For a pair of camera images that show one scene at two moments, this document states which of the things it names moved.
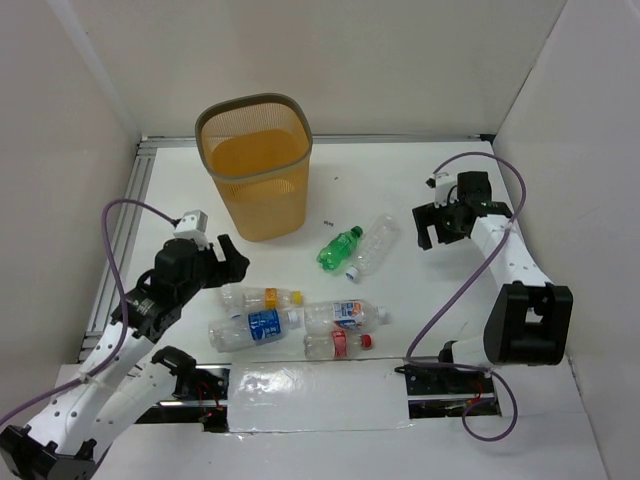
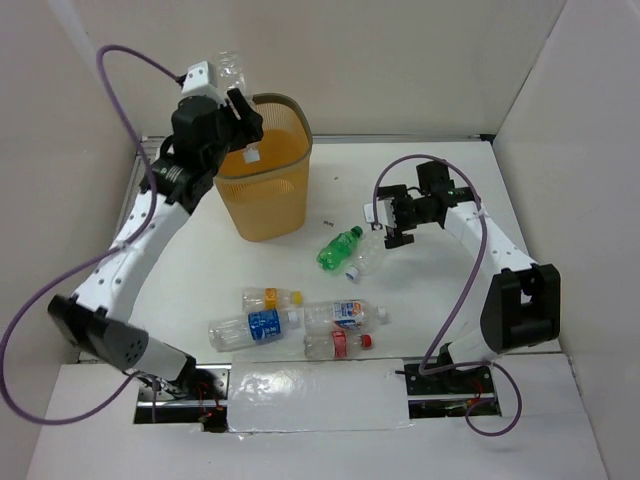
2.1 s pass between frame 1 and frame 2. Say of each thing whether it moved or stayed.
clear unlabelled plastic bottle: moved
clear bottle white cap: stayed
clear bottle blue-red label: stayed
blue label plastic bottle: stayed
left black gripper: moved
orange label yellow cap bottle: stayed
